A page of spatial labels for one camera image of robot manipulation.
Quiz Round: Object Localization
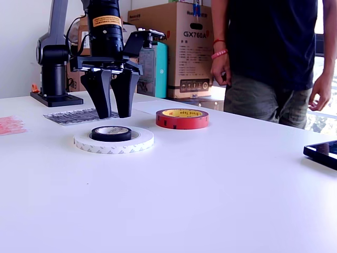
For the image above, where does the small black tape roll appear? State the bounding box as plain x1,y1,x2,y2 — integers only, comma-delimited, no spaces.
91,125,132,142

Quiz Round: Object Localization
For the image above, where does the person's right hand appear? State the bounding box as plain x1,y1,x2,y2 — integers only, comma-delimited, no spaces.
210,54,232,86

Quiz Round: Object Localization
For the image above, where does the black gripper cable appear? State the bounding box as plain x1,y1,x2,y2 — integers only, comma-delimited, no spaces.
64,15,92,57

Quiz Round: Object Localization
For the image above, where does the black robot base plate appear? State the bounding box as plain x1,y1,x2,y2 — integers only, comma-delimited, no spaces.
29,91,84,108

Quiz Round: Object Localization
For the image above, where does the dark window frame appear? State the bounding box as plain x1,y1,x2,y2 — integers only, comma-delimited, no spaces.
313,33,325,56

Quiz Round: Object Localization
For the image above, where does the teal product box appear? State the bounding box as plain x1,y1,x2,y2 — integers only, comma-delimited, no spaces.
136,41,169,99

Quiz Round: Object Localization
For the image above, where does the pink wristband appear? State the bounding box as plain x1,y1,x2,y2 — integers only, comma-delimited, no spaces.
211,49,229,60

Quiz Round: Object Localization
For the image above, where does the black scribbled paper sheet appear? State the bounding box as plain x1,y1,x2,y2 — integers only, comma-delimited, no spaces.
43,106,126,127

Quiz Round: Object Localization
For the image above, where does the red tape roll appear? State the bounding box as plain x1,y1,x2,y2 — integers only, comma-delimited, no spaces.
155,108,210,130

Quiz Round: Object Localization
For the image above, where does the person's left forearm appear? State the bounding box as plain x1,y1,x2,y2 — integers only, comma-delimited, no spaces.
315,0,337,82

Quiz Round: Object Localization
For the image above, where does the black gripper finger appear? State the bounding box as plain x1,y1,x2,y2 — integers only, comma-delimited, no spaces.
110,69,140,119
80,69,113,120

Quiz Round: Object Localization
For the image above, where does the large GX760A cardboard box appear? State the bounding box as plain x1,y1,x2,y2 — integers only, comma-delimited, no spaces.
127,2,214,100

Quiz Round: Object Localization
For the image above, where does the person's right forearm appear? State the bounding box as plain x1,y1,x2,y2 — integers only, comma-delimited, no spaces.
210,0,230,57

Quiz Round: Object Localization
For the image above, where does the plain white paper sheet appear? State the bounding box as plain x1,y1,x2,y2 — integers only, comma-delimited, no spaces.
131,100,197,115

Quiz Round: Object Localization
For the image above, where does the cardboard box with shipping label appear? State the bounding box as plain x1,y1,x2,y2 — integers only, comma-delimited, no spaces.
77,15,132,57

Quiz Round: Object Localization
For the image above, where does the wide white tape roll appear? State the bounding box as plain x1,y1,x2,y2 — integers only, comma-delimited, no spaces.
73,125,155,155

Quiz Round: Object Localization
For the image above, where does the cardboard box with blue print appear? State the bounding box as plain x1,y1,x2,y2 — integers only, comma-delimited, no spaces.
67,56,139,93

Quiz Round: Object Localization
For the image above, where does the red scribbled paper sheet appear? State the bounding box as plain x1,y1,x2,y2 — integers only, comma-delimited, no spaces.
0,115,30,137

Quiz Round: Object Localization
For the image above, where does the person's left hand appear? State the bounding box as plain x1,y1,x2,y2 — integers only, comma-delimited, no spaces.
308,75,333,111

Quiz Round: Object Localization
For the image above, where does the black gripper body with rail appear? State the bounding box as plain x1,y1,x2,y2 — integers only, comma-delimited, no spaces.
70,54,144,77

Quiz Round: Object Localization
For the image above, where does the person in dark shirt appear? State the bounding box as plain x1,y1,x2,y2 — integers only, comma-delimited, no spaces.
210,0,337,130

